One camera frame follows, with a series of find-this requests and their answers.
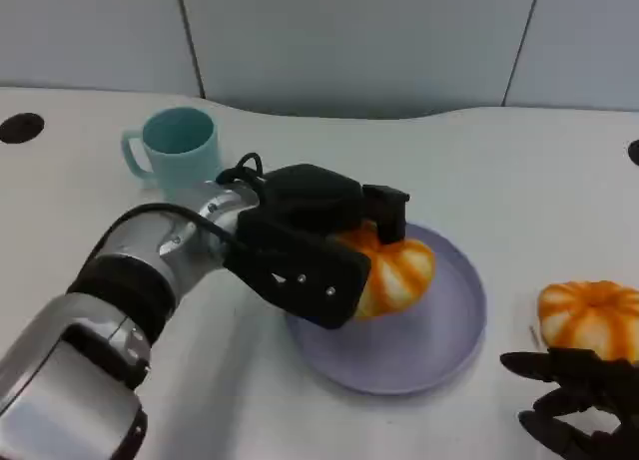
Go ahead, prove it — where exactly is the lilac plate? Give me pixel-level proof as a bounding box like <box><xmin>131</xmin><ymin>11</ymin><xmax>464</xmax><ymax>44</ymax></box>
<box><xmin>284</xmin><ymin>223</ymin><xmax>488</xmax><ymax>395</ymax></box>

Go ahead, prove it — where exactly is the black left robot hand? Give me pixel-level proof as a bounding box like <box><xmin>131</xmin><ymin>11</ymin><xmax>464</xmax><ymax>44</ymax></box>
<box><xmin>235</xmin><ymin>164</ymin><xmax>411</xmax><ymax>245</ymax></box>

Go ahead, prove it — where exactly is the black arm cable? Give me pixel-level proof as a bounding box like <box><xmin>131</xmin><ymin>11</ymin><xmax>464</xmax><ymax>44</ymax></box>
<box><xmin>87</xmin><ymin>202</ymin><xmax>244</xmax><ymax>261</ymax></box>
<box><xmin>215</xmin><ymin>152</ymin><xmax>267</xmax><ymax>202</ymax></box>

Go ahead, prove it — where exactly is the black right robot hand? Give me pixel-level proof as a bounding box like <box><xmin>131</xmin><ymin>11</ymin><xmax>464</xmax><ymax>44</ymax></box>
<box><xmin>500</xmin><ymin>347</ymin><xmax>639</xmax><ymax>460</ymax></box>

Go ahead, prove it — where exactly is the pale green mug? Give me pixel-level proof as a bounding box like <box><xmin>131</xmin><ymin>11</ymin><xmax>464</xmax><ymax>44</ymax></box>
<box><xmin>121</xmin><ymin>107</ymin><xmax>224</xmax><ymax>202</ymax></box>

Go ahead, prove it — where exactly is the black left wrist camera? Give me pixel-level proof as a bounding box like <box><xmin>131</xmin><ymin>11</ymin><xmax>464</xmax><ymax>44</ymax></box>
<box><xmin>223</xmin><ymin>224</ymin><xmax>373</xmax><ymax>330</ymax></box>

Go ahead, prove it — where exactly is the orange white toy bread roll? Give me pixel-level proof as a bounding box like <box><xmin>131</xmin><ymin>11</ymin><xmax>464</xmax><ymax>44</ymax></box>
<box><xmin>332</xmin><ymin>220</ymin><xmax>436</xmax><ymax>322</ymax></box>
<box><xmin>537</xmin><ymin>279</ymin><xmax>639</xmax><ymax>365</ymax></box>

